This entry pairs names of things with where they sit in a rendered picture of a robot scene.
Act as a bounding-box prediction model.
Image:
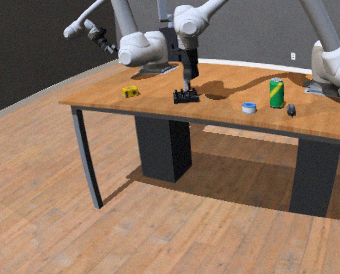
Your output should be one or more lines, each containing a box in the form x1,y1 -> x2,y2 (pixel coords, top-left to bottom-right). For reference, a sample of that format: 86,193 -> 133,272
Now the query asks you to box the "green drink can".
269,78 -> 284,109

